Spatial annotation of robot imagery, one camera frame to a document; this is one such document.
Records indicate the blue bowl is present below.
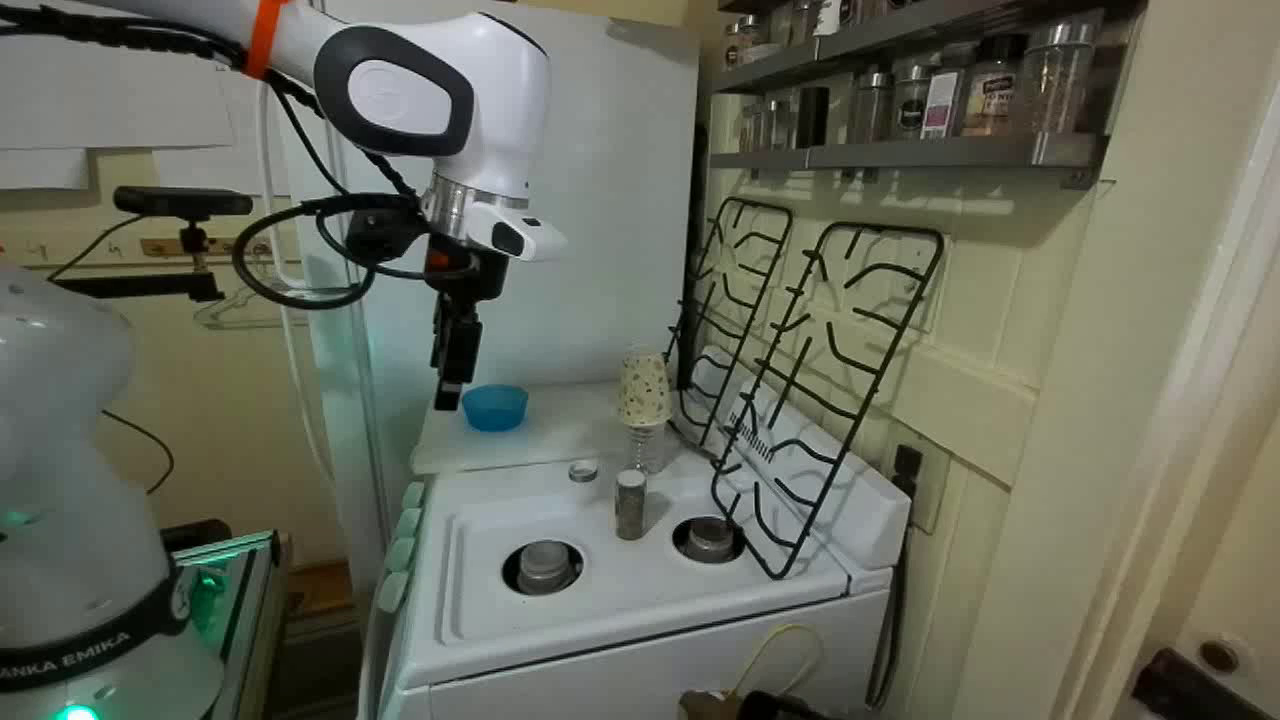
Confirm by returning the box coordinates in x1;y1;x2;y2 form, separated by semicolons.
461;384;530;433

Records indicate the patterned paper cup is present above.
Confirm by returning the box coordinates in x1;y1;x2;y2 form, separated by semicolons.
617;346;674;430

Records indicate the clear glass bottle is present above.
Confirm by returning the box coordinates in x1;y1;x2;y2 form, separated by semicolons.
627;424;667;475

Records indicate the black stove grate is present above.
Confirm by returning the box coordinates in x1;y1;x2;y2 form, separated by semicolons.
709;221;947;582
666;196;795;449

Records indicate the spice jar with silver lid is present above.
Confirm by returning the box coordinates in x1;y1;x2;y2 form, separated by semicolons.
615;469;648;542

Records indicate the stove burner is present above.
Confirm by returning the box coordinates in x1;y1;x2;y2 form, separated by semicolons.
671;515;747;565
501;539;587;598

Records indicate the white stove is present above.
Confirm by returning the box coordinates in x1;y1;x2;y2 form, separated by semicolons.
358;345;914;720

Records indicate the row of spice jars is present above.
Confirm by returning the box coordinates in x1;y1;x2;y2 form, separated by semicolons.
722;0;921;69
738;20;1101;154

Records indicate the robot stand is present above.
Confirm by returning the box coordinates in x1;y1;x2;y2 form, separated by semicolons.
158;519;293;720

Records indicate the door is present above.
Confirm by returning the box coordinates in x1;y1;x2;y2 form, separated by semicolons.
1050;100;1280;720

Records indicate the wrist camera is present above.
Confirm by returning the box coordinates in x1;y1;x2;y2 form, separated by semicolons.
345;204;433;265

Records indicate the camera on mount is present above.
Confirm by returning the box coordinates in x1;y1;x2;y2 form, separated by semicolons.
50;186;255;303

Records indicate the black cable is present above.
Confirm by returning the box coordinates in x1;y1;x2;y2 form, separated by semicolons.
100;407;177;497
864;444;925;712

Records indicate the grey wall spice rack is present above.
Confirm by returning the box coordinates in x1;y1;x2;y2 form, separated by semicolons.
704;0;1147;192

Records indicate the yellow cable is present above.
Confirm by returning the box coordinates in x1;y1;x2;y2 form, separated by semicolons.
728;622;827;703

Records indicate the wall socket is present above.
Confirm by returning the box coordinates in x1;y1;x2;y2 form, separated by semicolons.
884;438;952;537

